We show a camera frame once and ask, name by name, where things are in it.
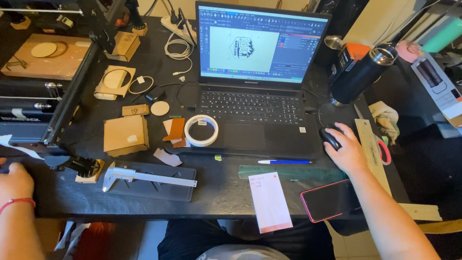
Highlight person's grey shirt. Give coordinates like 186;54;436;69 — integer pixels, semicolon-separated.
196;244;290;260

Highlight red handled scissors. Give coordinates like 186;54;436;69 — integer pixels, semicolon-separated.
353;104;392;166

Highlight white power strip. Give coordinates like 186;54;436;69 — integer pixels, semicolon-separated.
160;15;198;46

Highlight dark grey caliper case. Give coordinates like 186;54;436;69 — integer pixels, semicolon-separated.
95;160;198;203

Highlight black laptop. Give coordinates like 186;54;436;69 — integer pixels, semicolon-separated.
164;0;333;160

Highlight plywood square with round cutout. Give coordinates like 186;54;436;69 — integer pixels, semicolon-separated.
93;65;137;101

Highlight crumpled beige cloth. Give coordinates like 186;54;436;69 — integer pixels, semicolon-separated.
368;101;401;146

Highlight plywood board with cutout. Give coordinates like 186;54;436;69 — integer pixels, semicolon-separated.
1;33;93;81

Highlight person's left hand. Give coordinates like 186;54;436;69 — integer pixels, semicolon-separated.
0;162;35;207

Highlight blue and white pen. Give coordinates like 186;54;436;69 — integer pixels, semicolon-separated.
257;159;313;165

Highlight black computer mouse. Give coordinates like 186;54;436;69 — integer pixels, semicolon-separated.
319;126;342;151

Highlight black laser engraver frame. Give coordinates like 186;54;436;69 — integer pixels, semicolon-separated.
0;0;149;178

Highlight teal bottle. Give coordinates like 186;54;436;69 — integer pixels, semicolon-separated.
422;16;462;53

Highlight wooden block under foot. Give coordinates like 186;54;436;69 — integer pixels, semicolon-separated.
75;158;105;184

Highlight phone with red case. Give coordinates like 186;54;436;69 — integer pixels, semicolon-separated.
300;178;362;224

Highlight small black adapter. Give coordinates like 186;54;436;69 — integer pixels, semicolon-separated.
145;88;166;103

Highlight large wooden disc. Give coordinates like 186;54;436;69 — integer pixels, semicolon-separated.
31;42;58;59

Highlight pale wooden strip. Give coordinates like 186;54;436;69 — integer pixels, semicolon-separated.
397;202;443;222

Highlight large plywood box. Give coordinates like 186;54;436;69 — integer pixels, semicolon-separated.
103;114;150;158

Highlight pink round object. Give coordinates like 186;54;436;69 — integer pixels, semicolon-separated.
395;39;424;64

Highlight black thermos bottle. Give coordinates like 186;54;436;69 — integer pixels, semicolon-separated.
331;43;399;106

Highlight white notepad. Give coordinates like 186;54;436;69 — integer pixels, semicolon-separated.
248;172;294;234

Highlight brown leather piece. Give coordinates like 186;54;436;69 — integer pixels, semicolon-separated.
163;117;186;142

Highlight long metal ruler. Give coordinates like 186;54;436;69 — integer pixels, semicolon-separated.
354;118;393;198

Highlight red string bracelet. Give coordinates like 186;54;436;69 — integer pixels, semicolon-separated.
0;197;37;216

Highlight person's right hand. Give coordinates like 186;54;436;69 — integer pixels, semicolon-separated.
323;122;369;177

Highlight white paper scrap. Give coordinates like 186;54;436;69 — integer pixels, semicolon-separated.
153;148;183;168

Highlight white bottle product box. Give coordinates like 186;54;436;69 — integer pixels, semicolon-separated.
410;50;462;128

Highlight green transparent ruler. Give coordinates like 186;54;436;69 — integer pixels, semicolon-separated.
238;164;348;181

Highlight black and orange box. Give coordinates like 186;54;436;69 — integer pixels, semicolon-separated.
337;42;372;77

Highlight small wooden triangle plaque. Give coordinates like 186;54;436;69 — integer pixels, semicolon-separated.
122;104;150;117

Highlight white cable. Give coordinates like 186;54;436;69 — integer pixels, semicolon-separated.
164;21;194;77

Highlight white tape roll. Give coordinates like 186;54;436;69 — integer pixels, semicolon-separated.
184;114;219;148

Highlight small wooden disc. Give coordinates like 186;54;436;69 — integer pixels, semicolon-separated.
150;100;170;117

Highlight engraved plywood box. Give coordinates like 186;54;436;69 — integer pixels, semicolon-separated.
104;31;141;62

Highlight person's black shorts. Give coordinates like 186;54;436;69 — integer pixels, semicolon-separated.
157;218;336;260

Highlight steel cup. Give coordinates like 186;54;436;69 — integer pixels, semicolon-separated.
323;35;344;51

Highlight orange bag under desk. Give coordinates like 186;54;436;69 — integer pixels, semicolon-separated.
72;222;117;260

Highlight grey vernier caliper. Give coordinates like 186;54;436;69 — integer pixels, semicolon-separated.
102;161;198;193

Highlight thin wooden ring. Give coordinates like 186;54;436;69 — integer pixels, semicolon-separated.
128;75;155;95

